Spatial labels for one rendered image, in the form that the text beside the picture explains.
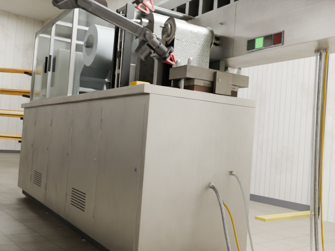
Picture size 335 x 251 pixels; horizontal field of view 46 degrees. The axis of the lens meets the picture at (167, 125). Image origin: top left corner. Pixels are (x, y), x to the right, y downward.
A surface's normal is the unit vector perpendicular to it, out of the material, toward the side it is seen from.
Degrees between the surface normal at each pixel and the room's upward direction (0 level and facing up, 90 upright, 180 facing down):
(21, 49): 90
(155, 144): 90
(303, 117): 90
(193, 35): 90
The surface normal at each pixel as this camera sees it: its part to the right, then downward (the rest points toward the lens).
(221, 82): 0.52, 0.01
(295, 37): -0.85, -0.08
